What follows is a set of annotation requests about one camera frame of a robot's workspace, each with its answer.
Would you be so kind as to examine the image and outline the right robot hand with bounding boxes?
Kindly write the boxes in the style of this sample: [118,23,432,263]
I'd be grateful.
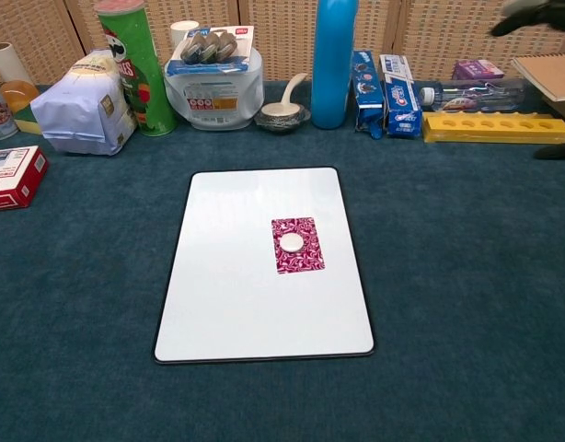
[489,0,565,161]

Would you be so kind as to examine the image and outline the red patterned card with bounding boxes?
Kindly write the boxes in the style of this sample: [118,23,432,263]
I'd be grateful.
[271,215,326,274]

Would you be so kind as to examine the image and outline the white rectangular board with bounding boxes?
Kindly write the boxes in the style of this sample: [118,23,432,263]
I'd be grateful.
[153,166,375,366]

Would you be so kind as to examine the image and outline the brown spiral notebook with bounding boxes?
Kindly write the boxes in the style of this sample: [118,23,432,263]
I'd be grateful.
[511,51,565,105]

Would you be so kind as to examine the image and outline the small purple box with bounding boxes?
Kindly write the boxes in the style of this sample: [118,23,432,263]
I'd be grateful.
[451,58,507,83]

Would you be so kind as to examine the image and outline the wicker folding screen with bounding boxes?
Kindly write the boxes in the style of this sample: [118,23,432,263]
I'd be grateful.
[0,0,565,87]

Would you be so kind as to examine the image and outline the clear plastic water bottle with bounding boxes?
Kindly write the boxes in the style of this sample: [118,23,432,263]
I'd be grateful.
[419,78,530,114]

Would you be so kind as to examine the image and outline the yellow mould tray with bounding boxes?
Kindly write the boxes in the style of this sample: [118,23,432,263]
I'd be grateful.
[421,110,565,146]

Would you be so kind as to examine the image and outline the Crest toothpaste box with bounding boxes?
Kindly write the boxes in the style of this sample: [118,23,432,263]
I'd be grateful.
[378,53,424,138]

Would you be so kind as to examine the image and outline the blue Oreo box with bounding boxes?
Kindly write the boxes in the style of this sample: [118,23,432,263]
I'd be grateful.
[351,49,386,140]

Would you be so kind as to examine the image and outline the blue pump bottle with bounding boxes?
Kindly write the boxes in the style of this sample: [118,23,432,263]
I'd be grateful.
[309,0,360,130]

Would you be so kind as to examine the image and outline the small dark patterned bowl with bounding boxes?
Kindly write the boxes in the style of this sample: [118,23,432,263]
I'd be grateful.
[253,104,311,135]

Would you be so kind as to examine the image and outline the tape rolls blister pack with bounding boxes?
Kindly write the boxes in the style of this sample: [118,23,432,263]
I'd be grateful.
[166,25,256,77]

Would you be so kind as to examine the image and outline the clear plastic storage container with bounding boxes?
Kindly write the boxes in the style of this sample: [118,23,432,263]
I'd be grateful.
[164,48,265,132]

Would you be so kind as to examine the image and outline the white cylindrical bottle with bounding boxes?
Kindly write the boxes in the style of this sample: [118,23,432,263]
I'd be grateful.
[169,20,201,47]

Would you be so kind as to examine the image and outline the green Pringles can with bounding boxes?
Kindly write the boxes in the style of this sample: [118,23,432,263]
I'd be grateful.
[94,0,178,137]

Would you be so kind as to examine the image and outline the pale lavender paper bag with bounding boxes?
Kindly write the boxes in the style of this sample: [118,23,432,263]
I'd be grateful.
[29,49,139,157]

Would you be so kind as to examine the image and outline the green and yellow sponge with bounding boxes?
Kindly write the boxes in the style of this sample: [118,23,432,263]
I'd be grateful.
[13,103,47,135]

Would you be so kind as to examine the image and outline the white cardboard tube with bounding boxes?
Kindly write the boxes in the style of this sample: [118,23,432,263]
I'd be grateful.
[0,41,35,88]

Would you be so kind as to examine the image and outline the dark teal table cloth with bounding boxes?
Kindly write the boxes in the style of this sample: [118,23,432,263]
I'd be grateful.
[0,77,565,442]

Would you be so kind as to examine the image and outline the red and white box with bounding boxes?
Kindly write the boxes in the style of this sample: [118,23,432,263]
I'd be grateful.
[0,145,51,212]

